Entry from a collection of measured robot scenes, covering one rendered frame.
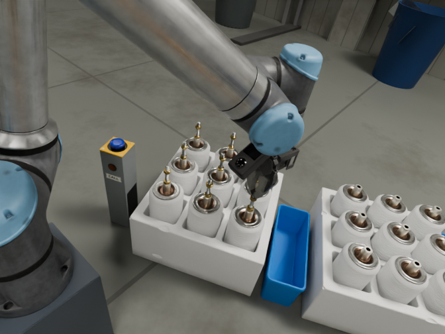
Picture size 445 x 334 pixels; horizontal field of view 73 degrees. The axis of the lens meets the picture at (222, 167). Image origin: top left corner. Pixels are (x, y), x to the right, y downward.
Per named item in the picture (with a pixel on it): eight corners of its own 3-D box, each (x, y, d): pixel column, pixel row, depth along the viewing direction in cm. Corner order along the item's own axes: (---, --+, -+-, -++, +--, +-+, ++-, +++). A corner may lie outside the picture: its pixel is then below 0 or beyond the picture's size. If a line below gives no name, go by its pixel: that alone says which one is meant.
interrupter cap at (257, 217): (228, 215, 80) (228, 214, 80) (246, 202, 85) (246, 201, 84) (249, 233, 77) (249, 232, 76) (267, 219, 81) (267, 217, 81)
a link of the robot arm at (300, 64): (272, 39, 54) (314, 42, 56) (259, 94, 61) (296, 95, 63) (289, 56, 48) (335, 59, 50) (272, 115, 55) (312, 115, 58)
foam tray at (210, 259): (249, 297, 90) (263, 264, 78) (132, 254, 95) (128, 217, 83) (271, 206, 119) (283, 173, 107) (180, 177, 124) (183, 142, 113)
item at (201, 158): (199, 195, 109) (204, 156, 97) (175, 187, 110) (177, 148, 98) (208, 178, 116) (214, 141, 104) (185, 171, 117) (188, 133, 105)
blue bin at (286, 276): (293, 311, 88) (306, 291, 81) (256, 299, 90) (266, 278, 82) (299, 232, 111) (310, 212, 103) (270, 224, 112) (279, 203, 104)
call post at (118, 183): (128, 228, 102) (122, 158, 82) (110, 221, 103) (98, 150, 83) (139, 213, 107) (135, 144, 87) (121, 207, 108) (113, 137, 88)
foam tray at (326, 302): (438, 362, 83) (484, 338, 72) (300, 318, 87) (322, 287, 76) (407, 248, 113) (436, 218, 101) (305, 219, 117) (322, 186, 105)
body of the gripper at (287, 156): (293, 169, 70) (310, 127, 63) (266, 181, 66) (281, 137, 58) (271, 152, 75) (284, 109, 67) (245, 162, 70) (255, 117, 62)
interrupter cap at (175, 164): (173, 175, 89) (173, 173, 88) (168, 159, 94) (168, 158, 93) (198, 172, 91) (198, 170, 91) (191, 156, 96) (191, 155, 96)
